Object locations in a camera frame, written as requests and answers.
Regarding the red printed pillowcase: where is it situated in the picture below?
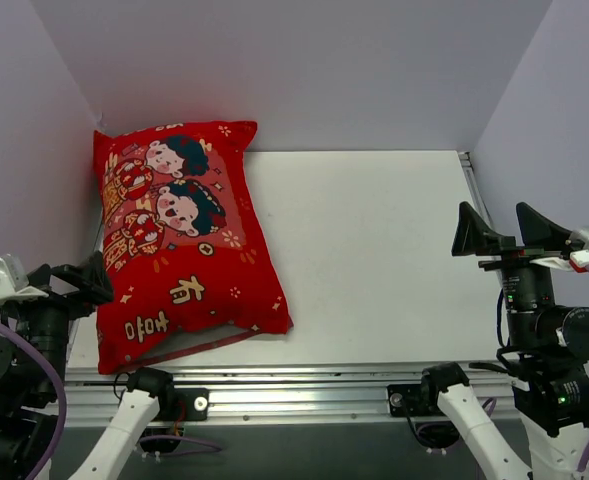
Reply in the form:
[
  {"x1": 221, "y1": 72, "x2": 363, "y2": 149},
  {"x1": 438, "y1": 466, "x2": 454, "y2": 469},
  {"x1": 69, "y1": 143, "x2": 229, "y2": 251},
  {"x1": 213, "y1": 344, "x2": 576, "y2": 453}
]
[{"x1": 93, "y1": 120, "x2": 293, "y2": 375}]

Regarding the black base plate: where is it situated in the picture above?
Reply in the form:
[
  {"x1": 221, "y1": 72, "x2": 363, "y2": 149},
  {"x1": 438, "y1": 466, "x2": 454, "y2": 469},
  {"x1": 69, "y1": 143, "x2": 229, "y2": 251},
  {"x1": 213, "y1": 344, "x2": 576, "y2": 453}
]
[
  {"x1": 386, "y1": 383, "x2": 429, "y2": 418},
  {"x1": 170, "y1": 387, "x2": 210, "y2": 422}
]

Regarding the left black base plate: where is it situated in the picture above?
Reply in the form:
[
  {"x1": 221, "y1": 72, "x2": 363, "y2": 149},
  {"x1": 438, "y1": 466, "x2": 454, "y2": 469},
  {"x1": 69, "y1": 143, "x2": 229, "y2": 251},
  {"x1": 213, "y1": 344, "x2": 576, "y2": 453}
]
[{"x1": 170, "y1": 387, "x2": 210, "y2": 422}]

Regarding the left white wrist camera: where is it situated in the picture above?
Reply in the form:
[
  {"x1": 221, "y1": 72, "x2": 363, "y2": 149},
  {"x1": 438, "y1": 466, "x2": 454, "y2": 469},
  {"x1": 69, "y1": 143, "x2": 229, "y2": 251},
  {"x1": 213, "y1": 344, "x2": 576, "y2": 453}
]
[{"x1": 0, "y1": 254, "x2": 48, "y2": 306}]

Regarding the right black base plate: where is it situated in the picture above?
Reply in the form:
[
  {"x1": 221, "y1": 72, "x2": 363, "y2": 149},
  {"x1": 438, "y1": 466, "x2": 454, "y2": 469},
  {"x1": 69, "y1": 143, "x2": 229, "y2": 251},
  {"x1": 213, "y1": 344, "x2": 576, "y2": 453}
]
[{"x1": 386, "y1": 383, "x2": 429, "y2": 418}]

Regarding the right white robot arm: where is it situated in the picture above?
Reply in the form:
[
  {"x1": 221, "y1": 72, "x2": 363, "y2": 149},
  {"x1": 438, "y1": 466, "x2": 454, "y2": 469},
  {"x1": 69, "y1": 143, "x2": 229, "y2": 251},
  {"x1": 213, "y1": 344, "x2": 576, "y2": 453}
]
[{"x1": 387, "y1": 202, "x2": 589, "y2": 479}]

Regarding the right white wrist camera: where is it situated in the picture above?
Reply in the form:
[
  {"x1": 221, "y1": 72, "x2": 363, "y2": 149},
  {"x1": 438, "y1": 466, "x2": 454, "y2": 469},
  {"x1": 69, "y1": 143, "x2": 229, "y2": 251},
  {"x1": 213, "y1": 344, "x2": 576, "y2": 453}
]
[{"x1": 532, "y1": 227, "x2": 589, "y2": 273}]

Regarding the aluminium front rail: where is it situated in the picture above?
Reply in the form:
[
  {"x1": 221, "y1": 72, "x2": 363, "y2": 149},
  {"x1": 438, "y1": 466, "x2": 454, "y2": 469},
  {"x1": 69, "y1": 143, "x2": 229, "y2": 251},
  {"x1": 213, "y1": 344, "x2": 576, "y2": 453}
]
[{"x1": 65, "y1": 363, "x2": 518, "y2": 428}]

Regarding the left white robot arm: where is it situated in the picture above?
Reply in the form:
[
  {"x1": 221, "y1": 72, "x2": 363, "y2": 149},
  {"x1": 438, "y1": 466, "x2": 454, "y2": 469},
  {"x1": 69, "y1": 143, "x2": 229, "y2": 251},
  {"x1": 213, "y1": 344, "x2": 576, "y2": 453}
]
[{"x1": 0, "y1": 251, "x2": 209, "y2": 479}]

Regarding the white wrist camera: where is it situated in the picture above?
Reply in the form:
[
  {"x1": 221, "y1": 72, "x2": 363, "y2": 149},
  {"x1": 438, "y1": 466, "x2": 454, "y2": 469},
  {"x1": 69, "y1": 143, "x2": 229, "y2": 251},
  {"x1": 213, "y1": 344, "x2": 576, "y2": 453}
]
[
  {"x1": 0, "y1": 254, "x2": 48, "y2": 306},
  {"x1": 532, "y1": 227, "x2": 589, "y2": 273}
]

